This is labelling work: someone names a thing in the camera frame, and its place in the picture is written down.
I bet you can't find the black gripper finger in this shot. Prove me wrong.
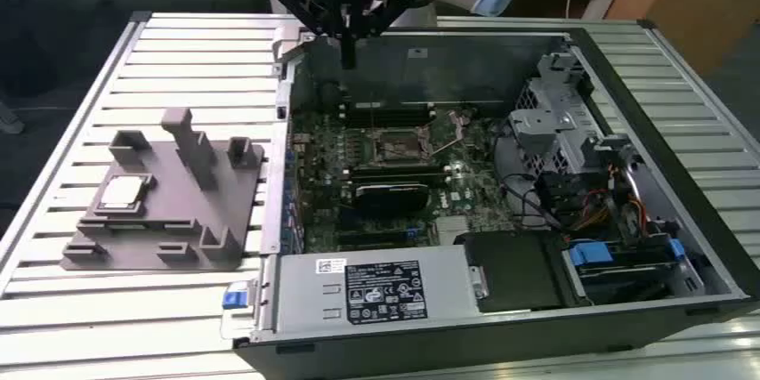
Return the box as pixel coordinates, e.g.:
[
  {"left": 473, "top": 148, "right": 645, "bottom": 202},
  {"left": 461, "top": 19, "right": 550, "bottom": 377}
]
[
  {"left": 270, "top": 0, "right": 352, "bottom": 71},
  {"left": 348, "top": 0, "right": 412, "bottom": 71}
]

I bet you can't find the silver CPU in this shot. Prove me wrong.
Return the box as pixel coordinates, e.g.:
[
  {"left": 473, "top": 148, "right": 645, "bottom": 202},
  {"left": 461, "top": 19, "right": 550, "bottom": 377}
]
[{"left": 97, "top": 176, "right": 149, "bottom": 213}]

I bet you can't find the metal socket cover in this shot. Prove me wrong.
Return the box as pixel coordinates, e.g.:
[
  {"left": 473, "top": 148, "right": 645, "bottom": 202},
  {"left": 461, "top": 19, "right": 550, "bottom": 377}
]
[{"left": 417, "top": 106, "right": 476, "bottom": 154}]

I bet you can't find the silver metal drive cage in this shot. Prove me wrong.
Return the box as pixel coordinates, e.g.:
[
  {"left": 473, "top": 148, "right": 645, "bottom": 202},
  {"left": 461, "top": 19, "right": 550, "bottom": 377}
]
[{"left": 506, "top": 53, "right": 640, "bottom": 185}]

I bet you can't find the black graphics card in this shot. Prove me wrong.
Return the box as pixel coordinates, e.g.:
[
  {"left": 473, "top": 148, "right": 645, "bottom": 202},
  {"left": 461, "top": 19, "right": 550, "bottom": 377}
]
[{"left": 353, "top": 180, "right": 429, "bottom": 222}]

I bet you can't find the green motherboard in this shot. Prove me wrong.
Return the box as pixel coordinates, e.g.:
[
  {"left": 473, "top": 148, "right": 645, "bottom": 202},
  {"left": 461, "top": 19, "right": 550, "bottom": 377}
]
[{"left": 288, "top": 103, "right": 536, "bottom": 252}]

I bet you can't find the silver chipset heatsink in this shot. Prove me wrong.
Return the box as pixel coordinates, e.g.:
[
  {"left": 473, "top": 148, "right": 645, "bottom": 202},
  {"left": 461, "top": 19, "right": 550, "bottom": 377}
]
[{"left": 437, "top": 215, "right": 476, "bottom": 243}]

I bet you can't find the black expansion slot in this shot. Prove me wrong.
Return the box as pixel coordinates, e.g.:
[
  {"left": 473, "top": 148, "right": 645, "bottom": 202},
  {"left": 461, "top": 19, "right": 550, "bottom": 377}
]
[{"left": 338, "top": 229, "right": 420, "bottom": 251}]

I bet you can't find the grey parts rack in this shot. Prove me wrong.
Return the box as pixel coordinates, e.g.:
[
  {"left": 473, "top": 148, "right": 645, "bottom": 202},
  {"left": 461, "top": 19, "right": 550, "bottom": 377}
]
[{"left": 60, "top": 107, "right": 269, "bottom": 272}]

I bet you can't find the grey furniture foot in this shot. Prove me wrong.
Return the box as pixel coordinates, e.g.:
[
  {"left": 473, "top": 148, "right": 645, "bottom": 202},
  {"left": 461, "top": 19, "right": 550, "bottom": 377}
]
[{"left": 0, "top": 97, "right": 26, "bottom": 135}]

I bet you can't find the black drive bay cover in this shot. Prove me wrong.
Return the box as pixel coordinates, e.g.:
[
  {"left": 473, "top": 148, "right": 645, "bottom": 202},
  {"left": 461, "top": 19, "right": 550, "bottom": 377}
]
[{"left": 465, "top": 232, "right": 565, "bottom": 313}]

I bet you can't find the grey power supply unit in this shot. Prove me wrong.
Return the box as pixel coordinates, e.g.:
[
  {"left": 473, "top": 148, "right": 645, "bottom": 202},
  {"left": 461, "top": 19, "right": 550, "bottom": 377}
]
[{"left": 276, "top": 246, "right": 492, "bottom": 332}]

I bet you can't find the blue disk carrier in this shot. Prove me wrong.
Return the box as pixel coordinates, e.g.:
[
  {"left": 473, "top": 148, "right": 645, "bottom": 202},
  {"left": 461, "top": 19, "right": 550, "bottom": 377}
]
[{"left": 566, "top": 240, "right": 613, "bottom": 275}]

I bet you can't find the black PC case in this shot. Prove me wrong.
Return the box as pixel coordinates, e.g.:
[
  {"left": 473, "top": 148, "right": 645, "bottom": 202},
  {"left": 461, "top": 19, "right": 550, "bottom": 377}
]
[{"left": 220, "top": 26, "right": 760, "bottom": 380}]

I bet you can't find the metal disk bay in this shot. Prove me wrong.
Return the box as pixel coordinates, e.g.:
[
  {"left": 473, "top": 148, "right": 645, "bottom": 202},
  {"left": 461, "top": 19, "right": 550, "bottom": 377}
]
[{"left": 560, "top": 219, "right": 737, "bottom": 310}]

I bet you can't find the black cable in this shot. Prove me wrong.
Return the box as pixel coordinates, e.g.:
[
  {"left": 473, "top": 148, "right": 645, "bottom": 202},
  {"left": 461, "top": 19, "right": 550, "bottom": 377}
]
[{"left": 497, "top": 173, "right": 570, "bottom": 232}]

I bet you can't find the orange yellow wire bundle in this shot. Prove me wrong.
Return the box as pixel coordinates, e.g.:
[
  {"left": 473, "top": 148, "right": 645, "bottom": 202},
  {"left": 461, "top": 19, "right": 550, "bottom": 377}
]
[{"left": 562, "top": 190, "right": 648, "bottom": 241}]

